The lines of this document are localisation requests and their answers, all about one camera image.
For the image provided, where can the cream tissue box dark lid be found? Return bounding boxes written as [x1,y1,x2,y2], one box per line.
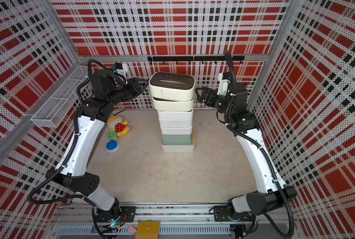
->
[152,97,194,112]

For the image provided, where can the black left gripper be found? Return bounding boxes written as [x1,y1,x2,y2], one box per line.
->
[107,78,151,107]

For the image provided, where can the blue lid white jar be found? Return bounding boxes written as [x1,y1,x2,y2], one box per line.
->
[106,140,120,152]

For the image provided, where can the green lid air freshener jar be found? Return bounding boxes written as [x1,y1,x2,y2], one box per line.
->
[106,130,118,141]

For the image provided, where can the cream box dark lid front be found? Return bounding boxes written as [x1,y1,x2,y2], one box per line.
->
[149,72,195,102]

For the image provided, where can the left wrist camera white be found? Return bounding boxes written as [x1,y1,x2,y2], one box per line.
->
[111,62,129,78]

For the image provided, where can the mint green tissue box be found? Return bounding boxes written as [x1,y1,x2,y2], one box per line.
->
[161,134,194,145]

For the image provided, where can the black wall hook rail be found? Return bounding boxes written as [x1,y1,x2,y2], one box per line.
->
[147,55,246,65]

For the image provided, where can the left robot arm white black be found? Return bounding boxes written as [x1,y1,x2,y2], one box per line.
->
[27,59,149,222]

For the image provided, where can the white wire mesh wall basket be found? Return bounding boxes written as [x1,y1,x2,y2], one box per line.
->
[31,65,87,128]

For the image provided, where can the large white box bamboo lid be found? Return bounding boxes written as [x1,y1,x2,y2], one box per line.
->
[161,131,195,153]

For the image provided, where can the pink small object on rail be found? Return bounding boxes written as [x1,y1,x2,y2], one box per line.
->
[127,225,137,235]

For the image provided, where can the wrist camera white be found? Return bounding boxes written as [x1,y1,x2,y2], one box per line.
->
[217,72,231,96]
[111,62,129,78]

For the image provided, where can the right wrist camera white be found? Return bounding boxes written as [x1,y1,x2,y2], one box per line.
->
[217,72,231,96]

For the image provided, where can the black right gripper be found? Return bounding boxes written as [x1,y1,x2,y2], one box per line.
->
[195,88,232,118]

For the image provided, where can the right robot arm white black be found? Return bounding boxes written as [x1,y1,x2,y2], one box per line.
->
[195,50,297,239]

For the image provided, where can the white tissue box grey lid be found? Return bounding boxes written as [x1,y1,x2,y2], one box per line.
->
[157,110,193,120]

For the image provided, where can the yellow block on rail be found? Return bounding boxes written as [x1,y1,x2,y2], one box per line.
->
[135,221,160,239]

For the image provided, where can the yellow plush toy red dots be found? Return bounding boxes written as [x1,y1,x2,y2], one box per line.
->
[108,116,130,137]

